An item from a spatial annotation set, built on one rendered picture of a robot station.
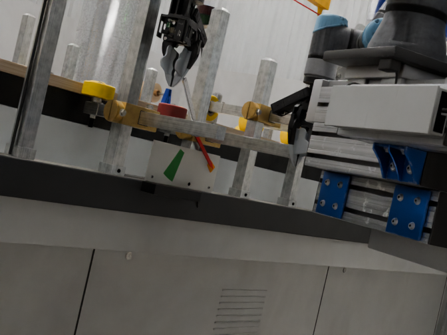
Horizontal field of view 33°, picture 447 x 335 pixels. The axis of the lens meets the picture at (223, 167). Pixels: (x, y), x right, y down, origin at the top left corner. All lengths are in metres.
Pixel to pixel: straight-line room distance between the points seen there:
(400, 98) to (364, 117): 0.08
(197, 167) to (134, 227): 0.24
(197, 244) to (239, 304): 0.62
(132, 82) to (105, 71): 4.27
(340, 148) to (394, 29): 0.24
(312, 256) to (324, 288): 0.55
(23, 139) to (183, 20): 0.44
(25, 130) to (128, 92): 0.29
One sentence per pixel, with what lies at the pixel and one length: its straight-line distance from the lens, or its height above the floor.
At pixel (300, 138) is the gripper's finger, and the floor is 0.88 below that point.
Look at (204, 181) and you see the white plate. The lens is 1.97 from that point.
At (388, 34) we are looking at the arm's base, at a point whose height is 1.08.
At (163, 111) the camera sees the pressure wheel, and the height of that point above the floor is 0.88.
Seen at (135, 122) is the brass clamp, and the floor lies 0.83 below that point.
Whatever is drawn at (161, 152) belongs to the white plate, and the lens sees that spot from 1.83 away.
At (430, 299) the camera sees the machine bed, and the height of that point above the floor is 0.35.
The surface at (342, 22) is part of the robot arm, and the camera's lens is 1.80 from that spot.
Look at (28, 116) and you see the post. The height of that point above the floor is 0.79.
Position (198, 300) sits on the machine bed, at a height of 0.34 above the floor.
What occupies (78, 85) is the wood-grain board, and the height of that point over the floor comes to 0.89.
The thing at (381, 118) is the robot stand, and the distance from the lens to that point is 1.16.
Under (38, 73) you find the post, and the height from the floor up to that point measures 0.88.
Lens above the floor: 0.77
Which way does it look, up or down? level
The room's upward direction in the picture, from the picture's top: 13 degrees clockwise
